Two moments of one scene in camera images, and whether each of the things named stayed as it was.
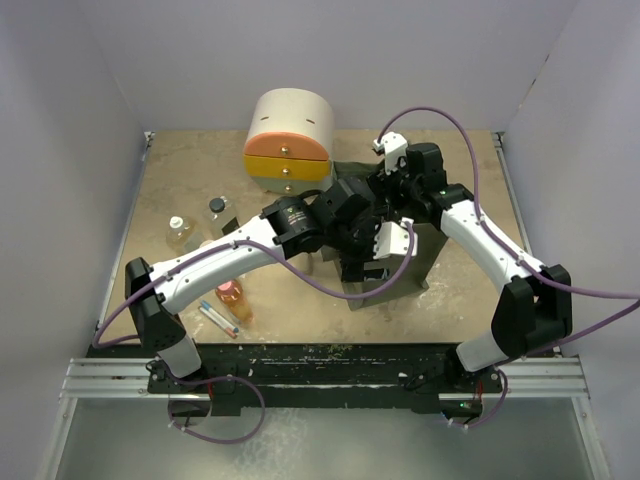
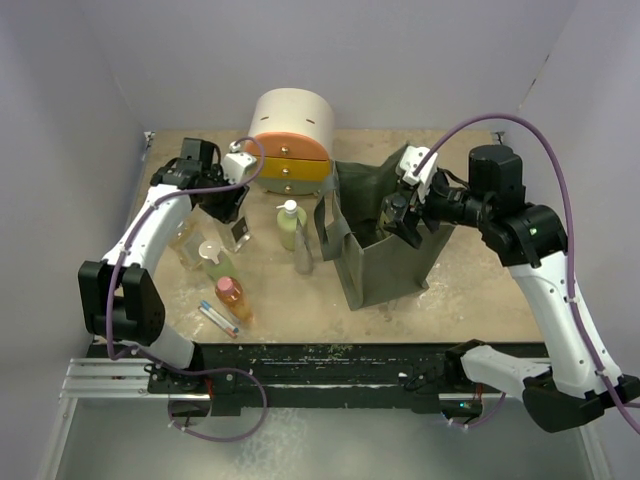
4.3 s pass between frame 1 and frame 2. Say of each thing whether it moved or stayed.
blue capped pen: stayed
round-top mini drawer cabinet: stayed
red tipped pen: stayed
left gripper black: moved
